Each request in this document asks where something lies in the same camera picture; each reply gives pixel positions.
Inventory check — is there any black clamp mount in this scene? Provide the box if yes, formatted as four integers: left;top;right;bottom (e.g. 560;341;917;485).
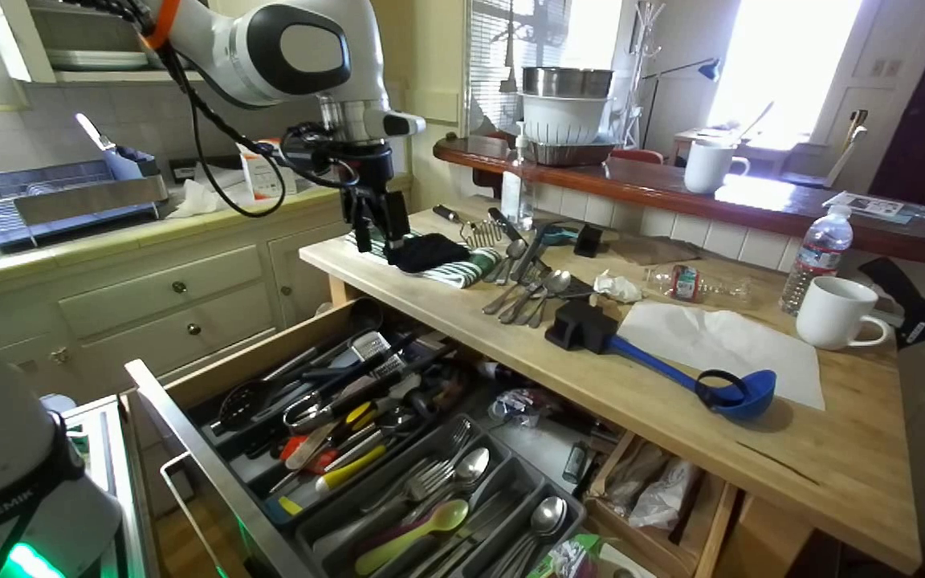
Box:
859;255;925;355

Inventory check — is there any green plastic spoon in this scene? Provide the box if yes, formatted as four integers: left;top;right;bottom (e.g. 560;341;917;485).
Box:
352;494;476;578

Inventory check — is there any dark red bar counter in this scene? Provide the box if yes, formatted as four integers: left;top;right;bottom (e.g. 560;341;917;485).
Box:
431;136;925;267

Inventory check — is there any metal robot stand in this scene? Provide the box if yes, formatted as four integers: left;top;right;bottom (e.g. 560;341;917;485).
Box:
59;392;159;578

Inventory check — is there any open wooden drawer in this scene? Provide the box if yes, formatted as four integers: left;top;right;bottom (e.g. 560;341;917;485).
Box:
123;296;746;578

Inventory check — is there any steel pot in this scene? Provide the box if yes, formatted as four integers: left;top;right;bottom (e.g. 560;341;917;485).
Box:
518;66;616;102

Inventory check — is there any grey cutlery tray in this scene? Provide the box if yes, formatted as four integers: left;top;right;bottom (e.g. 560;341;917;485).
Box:
288;409;591;578

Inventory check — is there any steel table knife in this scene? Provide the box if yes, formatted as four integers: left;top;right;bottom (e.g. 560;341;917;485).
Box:
508;260;552;329

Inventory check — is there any green packet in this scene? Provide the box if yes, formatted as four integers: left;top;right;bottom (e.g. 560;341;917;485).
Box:
529;531;639;578

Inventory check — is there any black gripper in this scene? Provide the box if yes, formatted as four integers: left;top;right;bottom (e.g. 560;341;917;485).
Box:
339;143;415;256

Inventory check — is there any yellow handled utensil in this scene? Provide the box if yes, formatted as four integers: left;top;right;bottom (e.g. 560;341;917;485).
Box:
272;437;397;522

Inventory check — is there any large white mug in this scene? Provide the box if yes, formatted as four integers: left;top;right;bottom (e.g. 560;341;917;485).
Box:
795;274;897;356

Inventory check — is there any blue scoop black handle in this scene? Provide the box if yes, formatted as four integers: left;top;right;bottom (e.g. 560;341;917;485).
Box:
542;296;785;424

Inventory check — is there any cream cabinet with drawers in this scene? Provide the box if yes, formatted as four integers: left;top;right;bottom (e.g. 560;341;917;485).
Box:
0;191;352;401

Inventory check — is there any white mug with utensil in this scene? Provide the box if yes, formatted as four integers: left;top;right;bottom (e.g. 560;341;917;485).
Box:
681;136;755;198

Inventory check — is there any steel fork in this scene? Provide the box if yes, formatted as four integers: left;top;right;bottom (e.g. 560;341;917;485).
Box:
496;255;539;325

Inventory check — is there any blue desk lamp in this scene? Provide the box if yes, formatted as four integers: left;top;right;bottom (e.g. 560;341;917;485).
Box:
638;56;726;154

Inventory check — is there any wall shelf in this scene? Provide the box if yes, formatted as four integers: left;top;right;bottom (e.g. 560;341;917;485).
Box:
0;0;221;87

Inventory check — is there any wooden organiser box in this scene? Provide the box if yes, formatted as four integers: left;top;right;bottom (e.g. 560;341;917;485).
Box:
582;428;743;578

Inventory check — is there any clear wrapper red label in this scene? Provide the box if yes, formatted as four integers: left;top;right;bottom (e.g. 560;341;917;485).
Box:
644;260;752;305

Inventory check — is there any dark teal utensil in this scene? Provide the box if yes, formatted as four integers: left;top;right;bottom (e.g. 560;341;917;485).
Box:
484;206;585;256

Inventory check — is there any white plate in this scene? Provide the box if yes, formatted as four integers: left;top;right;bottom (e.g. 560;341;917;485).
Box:
44;45;153;73

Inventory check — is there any white ribbed bowl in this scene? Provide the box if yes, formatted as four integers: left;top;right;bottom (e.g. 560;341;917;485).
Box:
518;94;606;148

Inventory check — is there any steel spoon in tray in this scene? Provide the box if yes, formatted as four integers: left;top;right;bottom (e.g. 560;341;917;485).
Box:
358;440;496;531
478;492;574;578

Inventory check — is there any plain steel spoon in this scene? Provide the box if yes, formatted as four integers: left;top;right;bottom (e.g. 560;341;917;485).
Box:
478;246;527;321
523;267;578;331

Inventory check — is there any white plastic spatula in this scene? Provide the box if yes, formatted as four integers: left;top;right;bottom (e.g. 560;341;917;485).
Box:
344;329;397;366

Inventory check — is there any small black box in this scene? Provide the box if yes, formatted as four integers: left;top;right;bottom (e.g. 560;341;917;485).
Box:
571;222;606;260

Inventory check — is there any clear plastic bag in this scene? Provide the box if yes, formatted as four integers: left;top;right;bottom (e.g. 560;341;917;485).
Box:
628;455;704;535

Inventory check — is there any white paper roll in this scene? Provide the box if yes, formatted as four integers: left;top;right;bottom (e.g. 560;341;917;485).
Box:
234;139;287;210

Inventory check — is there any white handled dish brush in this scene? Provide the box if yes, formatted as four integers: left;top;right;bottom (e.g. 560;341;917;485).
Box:
71;108;165;182

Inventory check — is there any blue plastic ladle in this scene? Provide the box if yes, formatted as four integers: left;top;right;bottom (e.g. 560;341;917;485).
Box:
613;296;828;416

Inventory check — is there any black cloth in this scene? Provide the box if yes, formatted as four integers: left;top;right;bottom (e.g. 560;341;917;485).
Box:
382;233;476;275

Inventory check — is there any clear plastic water bottle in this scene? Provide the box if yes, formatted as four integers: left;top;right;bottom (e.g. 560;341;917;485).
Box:
779;198;859;317

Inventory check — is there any blue dish rack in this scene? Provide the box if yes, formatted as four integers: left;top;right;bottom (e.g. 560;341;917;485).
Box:
0;150;171;256

